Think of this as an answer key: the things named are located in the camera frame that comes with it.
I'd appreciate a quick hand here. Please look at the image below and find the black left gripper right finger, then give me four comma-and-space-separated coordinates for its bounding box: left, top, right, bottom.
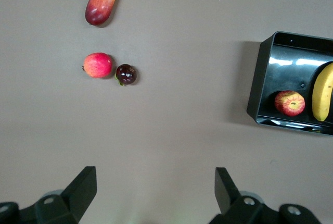
209, 167, 323, 224

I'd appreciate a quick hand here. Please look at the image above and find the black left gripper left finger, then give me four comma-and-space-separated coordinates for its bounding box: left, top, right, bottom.
0, 166, 97, 224

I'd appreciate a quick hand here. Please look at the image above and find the red yellow apple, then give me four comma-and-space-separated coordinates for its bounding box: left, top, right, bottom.
274, 90, 306, 117

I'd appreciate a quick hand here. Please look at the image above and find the black plastic box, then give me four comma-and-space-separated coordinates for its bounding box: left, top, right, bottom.
246, 31, 333, 136

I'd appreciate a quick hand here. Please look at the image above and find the yellow banana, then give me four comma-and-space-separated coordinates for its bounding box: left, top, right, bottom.
312, 61, 333, 122

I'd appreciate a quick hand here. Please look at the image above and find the brown table cloth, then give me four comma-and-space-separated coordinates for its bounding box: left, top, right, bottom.
0, 0, 333, 224

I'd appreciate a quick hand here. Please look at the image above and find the dark purple plum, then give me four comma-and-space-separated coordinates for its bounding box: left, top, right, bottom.
114, 64, 137, 86

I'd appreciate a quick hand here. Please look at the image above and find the red yellow mango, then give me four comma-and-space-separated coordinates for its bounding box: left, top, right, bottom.
85, 0, 118, 26

